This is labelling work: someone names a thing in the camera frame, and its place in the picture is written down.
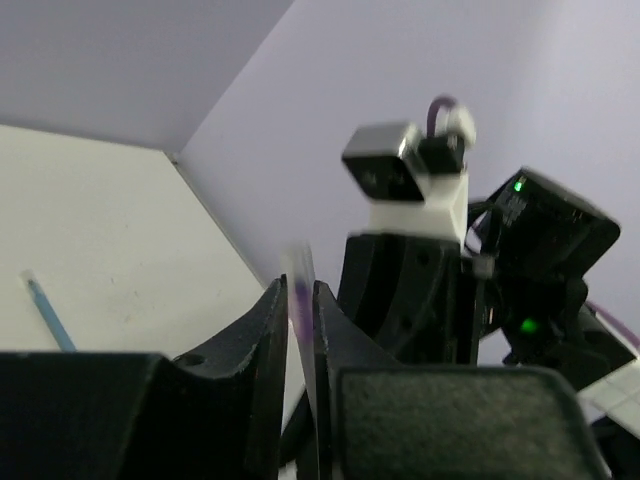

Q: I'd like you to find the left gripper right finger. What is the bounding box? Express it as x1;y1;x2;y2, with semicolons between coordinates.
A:
310;282;606;479

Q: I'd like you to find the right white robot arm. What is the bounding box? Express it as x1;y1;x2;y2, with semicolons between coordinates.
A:
339;160;639;433

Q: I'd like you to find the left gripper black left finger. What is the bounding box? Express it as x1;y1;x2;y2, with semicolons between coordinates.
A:
1;278;288;479

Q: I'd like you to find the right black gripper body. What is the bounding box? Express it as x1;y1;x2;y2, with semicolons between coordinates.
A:
472;167;634;370

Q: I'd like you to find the blue pen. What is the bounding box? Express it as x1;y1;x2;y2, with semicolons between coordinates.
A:
21;270;76;352

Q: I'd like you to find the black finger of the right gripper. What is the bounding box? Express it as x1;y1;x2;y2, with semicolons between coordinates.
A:
338;233;480;365

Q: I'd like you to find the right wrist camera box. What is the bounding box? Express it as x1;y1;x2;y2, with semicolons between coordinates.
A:
341;122;470;245

